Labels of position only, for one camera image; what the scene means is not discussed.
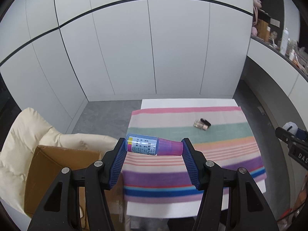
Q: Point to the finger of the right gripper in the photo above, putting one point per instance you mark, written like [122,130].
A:
[286,137]
[302,134]

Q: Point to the pink plush toy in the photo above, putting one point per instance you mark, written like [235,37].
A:
[257,4]

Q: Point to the brown cardboard box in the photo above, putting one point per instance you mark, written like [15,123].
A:
[59,208]

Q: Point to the cream padded chair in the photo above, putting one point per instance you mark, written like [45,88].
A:
[34,152]

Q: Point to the blue purple bottle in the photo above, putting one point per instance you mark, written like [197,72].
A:
[149,145]

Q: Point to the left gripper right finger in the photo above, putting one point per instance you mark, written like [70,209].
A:
[207,177]

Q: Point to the white spray bottle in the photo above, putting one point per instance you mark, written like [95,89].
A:
[284,41]

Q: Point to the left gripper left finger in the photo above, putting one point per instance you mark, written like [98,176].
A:
[100,176]

